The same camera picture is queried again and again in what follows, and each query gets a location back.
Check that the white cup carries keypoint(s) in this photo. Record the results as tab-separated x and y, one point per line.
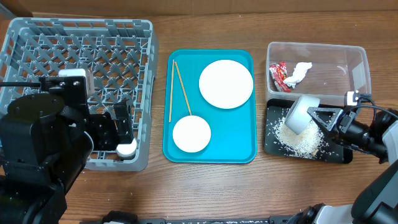
127	151

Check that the spilled rice pile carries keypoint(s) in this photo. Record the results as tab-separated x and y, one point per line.
306	144

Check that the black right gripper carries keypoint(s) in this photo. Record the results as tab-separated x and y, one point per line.
334	114

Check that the black waste tray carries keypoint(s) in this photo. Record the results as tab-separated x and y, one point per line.
279	108

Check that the grey bowl with rice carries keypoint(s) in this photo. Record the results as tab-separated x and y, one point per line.
297	118

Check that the red snack wrapper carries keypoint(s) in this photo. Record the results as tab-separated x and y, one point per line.
278	72

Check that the white napkin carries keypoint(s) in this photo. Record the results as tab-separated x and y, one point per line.
298	74

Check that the wooden chopstick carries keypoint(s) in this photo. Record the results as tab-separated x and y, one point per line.
171	92
183	88

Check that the grey dishwasher rack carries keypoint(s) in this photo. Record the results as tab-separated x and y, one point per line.
121	53

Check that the large white plate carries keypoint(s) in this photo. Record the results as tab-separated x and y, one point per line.
226	84

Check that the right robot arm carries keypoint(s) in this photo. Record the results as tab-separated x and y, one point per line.
368	129

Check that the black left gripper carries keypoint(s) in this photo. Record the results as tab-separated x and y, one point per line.
106	136

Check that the clear plastic waste bin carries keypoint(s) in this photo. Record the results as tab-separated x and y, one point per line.
336	69

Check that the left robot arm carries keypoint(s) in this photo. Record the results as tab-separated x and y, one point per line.
46	139

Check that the small white bowl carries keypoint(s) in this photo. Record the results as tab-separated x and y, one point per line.
191	134

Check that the teal serving tray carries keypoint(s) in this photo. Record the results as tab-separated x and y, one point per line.
233	132

